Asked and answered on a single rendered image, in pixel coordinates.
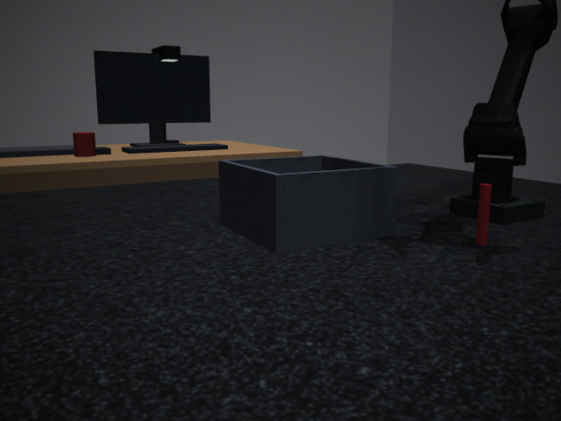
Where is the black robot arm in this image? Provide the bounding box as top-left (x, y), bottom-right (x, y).
top-left (463, 0), bottom-right (558, 203)

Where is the red peg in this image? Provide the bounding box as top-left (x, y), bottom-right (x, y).
top-left (476, 183), bottom-right (492, 246)

